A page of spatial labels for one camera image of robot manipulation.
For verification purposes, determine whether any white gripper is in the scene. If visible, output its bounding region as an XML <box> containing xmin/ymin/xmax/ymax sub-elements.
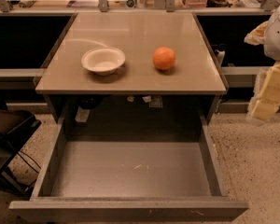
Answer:
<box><xmin>244</xmin><ymin>6</ymin><xmax>280</xmax><ymax>126</ymax></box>

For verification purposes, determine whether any black floor cable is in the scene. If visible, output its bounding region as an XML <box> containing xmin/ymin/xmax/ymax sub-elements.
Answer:
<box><xmin>16</xmin><ymin>149</ymin><xmax>42</xmax><ymax>189</ymax></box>

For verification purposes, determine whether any open grey top drawer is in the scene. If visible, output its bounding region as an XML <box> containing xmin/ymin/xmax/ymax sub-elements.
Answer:
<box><xmin>9</xmin><ymin>115</ymin><xmax>248</xmax><ymax>223</ymax></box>

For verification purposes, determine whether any black side cart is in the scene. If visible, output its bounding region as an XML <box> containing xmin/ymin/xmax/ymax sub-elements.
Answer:
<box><xmin>0</xmin><ymin>99</ymin><xmax>41</xmax><ymax>196</ymax></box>

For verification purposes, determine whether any white paper bowl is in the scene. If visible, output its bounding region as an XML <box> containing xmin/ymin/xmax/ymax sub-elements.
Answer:
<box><xmin>81</xmin><ymin>47</ymin><xmax>125</xmax><ymax>76</ymax></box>

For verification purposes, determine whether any orange fruit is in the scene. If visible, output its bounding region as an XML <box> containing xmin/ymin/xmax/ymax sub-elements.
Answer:
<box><xmin>153</xmin><ymin>47</ymin><xmax>176</xmax><ymax>71</ymax></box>

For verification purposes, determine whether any grey cabinet with top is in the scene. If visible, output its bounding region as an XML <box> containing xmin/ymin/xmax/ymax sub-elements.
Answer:
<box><xmin>35</xmin><ymin>10</ymin><xmax>227</xmax><ymax>118</ymax></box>

